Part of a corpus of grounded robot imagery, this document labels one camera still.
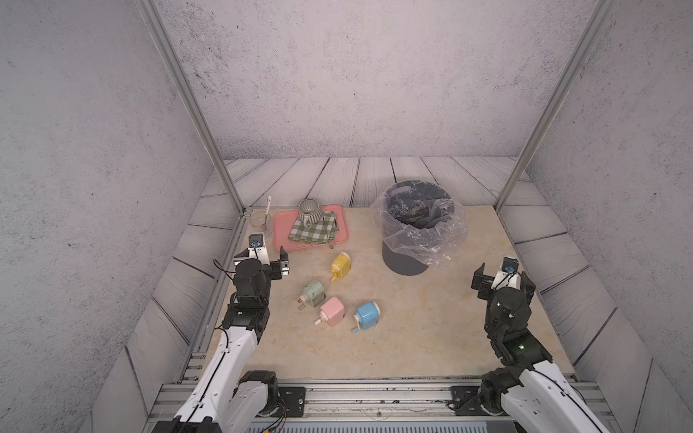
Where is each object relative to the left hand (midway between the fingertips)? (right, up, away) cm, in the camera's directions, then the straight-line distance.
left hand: (268, 247), depth 79 cm
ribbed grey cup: (+6, +12, +36) cm, 39 cm away
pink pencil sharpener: (+18, -20, +4) cm, 27 cm away
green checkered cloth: (+13, +4, +32) cm, 34 cm away
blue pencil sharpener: (+29, -21, +3) cm, 35 cm away
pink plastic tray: (-5, +9, +39) cm, 40 cm away
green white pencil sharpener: (+12, -15, +8) cm, 21 cm away
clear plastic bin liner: (+53, +2, 0) cm, 53 cm away
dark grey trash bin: (+47, +11, +17) cm, 51 cm away
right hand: (+66, -5, -5) cm, 66 cm away
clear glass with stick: (-13, +9, +32) cm, 35 cm away
